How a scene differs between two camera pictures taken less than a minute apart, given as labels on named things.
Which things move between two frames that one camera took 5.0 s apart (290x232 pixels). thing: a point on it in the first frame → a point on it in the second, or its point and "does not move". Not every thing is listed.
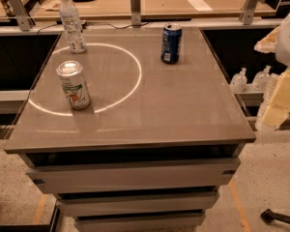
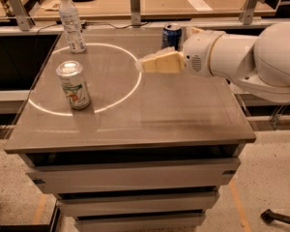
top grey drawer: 59,179 does not move
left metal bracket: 23,20 does not move
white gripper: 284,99 → 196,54
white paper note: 199,5 does not move
